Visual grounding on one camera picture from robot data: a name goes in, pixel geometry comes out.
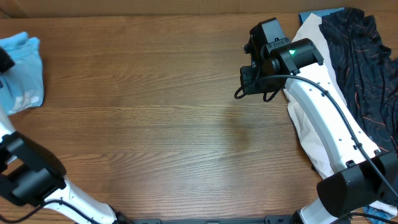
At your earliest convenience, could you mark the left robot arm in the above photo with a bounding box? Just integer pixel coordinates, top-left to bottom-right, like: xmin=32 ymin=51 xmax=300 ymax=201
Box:
xmin=1 ymin=111 xmax=131 ymax=224

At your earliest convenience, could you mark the light blue printed t-shirt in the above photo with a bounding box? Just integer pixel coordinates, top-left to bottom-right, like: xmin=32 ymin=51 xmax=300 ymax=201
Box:
xmin=1 ymin=32 xmax=44 ymax=115

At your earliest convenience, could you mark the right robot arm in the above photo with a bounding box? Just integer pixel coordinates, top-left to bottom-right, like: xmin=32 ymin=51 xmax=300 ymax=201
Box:
xmin=234 ymin=18 xmax=397 ymax=224

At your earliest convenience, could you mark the dark blue folded cloth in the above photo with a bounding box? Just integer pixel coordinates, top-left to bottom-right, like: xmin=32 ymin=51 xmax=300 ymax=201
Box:
xmin=298 ymin=7 xmax=344 ymax=24

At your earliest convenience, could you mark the beige garment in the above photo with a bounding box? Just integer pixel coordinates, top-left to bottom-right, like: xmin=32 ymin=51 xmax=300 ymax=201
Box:
xmin=284 ymin=14 xmax=397 ymax=216

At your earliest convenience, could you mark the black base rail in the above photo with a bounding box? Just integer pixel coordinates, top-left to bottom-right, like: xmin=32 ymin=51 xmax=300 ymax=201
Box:
xmin=132 ymin=215 xmax=302 ymax=224

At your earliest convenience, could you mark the blue denim garment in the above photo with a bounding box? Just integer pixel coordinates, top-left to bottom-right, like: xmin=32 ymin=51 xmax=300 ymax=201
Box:
xmin=363 ymin=206 xmax=395 ymax=224

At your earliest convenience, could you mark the dark patterned garment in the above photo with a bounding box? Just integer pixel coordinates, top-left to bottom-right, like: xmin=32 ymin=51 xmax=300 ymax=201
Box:
xmin=320 ymin=8 xmax=397 ymax=153

